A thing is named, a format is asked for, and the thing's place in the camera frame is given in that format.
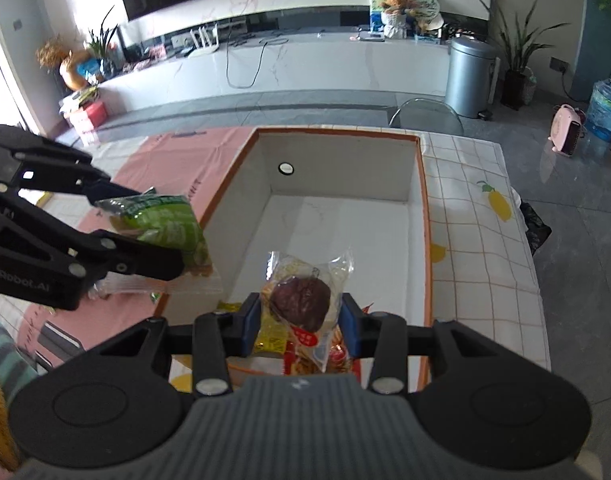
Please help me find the teal striped cloth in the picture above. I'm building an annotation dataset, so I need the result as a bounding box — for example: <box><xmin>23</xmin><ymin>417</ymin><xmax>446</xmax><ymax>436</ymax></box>
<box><xmin>0</xmin><ymin>312</ymin><xmax>38</xmax><ymax>391</ymax></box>

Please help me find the silver pedal trash can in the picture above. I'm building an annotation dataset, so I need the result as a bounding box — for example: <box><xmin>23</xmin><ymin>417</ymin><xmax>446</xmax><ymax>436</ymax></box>
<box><xmin>444</xmin><ymin>37</ymin><xmax>499</xmax><ymax>120</ymax></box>

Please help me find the round white hand fan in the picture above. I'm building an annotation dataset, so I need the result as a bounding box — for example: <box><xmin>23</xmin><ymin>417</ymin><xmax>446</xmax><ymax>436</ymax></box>
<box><xmin>408</xmin><ymin>0</ymin><xmax>441</xmax><ymax>33</ymax></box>

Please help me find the clear chair back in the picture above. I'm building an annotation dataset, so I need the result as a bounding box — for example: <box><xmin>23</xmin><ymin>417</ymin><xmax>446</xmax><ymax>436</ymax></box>
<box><xmin>388</xmin><ymin>97</ymin><xmax>465</xmax><ymax>136</ymax></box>

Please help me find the green snack packet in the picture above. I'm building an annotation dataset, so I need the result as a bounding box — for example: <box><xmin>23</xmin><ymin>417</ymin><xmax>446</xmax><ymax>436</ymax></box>
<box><xmin>94</xmin><ymin>187</ymin><xmax>213</xmax><ymax>278</ymax></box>

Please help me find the colourful picture card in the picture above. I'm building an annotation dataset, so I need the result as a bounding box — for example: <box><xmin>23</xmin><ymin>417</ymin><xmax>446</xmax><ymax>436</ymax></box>
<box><xmin>368</xmin><ymin>0</ymin><xmax>386</xmax><ymax>36</ymax></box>

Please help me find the black bag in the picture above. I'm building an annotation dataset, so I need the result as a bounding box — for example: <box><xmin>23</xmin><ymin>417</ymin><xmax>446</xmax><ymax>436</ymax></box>
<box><xmin>518</xmin><ymin>200</ymin><xmax>553</xmax><ymax>256</ymax></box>

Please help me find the pink white checked tablecloth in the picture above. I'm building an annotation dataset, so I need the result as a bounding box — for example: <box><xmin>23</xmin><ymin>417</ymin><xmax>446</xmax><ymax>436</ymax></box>
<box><xmin>0</xmin><ymin>126</ymin><xmax>553</xmax><ymax>411</ymax></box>

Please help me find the red white box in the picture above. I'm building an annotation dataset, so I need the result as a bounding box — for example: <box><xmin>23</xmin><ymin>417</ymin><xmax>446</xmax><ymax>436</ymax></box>
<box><xmin>68</xmin><ymin>100</ymin><xmax>108</xmax><ymax>133</ymax></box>

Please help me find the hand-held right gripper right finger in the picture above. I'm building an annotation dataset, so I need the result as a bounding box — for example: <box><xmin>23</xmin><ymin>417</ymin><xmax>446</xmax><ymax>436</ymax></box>
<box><xmin>340</xmin><ymin>292</ymin><xmax>551</xmax><ymax>395</ymax></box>

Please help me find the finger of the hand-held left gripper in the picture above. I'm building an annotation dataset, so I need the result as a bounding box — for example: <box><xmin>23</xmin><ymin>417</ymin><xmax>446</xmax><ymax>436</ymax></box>
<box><xmin>0</xmin><ymin>182</ymin><xmax>186</xmax><ymax>283</ymax></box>
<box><xmin>0</xmin><ymin>124</ymin><xmax>151</xmax><ymax>208</ymax></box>

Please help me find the yellow snack packet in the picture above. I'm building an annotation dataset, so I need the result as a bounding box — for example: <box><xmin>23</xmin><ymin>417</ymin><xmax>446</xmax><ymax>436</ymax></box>
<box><xmin>218</xmin><ymin>300</ymin><xmax>288</xmax><ymax>358</ymax></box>

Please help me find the black cable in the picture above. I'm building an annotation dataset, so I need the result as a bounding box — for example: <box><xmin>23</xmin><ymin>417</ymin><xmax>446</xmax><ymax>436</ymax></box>
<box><xmin>225</xmin><ymin>35</ymin><xmax>291</xmax><ymax>90</ymax></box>

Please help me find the red orange snack packet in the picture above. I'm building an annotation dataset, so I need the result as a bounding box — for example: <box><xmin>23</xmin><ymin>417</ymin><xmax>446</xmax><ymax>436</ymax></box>
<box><xmin>282</xmin><ymin>302</ymin><xmax>376</xmax><ymax>378</ymax></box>

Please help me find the white router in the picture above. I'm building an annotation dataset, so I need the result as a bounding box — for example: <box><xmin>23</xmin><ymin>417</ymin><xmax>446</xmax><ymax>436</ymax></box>
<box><xmin>189</xmin><ymin>25</ymin><xmax>221</xmax><ymax>57</ymax></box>

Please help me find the white marble TV cabinet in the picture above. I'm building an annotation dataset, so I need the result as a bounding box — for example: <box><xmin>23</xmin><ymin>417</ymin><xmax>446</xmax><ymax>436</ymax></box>
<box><xmin>98</xmin><ymin>7</ymin><xmax>486</xmax><ymax>111</ymax></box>

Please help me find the brown teddy bear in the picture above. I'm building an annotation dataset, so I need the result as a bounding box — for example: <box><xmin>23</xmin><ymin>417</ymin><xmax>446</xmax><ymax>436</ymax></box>
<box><xmin>380</xmin><ymin>0</ymin><xmax>421</xmax><ymax>40</ymax></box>

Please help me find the blue water jug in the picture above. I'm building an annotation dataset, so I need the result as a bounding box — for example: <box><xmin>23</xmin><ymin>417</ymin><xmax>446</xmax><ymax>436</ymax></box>
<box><xmin>584</xmin><ymin>74</ymin><xmax>611</xmax><ymax>142</ymax></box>

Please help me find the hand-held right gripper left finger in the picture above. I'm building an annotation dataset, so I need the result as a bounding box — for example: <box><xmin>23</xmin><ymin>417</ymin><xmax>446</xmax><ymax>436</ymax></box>
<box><xmin>99</xmin><ymin>292</ymin><xmax>262</xmax><ymax>397</ymax></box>

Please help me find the orange vase with dried flowers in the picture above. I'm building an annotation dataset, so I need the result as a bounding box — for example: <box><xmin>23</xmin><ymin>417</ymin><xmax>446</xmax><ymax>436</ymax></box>
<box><xmin>35</xmin><ymin>37</ymin><xmax>93</xmax><ymax>92</ymax></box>

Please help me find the clear packet with brown bun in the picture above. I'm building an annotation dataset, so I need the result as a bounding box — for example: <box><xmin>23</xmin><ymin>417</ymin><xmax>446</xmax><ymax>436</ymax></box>
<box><xmin>261</xmin><ymin>249</ymin><xmax>356</xmax><ymax>373</ymax></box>

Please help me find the pink fan heater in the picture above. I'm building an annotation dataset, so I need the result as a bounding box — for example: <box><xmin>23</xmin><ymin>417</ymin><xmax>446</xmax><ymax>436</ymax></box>
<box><xmin>548</xmin><ymin>104</ymin><xmax>586</xmax><ymax>160</ymax></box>

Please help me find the clear plastic snack packet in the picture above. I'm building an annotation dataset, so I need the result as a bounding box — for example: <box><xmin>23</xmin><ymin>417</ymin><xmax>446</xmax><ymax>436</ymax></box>
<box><xmin>92</xmin><ymin>272</ymin><xmax>225</xmax><ymax>297</ymax></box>

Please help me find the orange cardboard box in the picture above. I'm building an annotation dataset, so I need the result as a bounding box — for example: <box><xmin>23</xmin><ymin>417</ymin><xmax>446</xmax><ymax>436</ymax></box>
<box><xmin>158</xmin><ymin>126</ymin><xmax>433</xmax><ymax>396</ymax></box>

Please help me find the tall potted green plant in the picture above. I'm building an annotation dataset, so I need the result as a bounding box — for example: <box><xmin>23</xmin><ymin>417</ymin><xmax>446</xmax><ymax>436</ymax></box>
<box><xmin>478</xmin><ymin>0</ymin><xmax>569</xmax><ymax>108</ymax></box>

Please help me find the green plant in glass vase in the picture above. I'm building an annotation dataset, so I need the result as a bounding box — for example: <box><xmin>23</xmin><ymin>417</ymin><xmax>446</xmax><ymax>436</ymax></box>
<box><xmin>85</xmin><ymin>7</ymin><xmax>126</xmax><ymax>81</ymax></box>

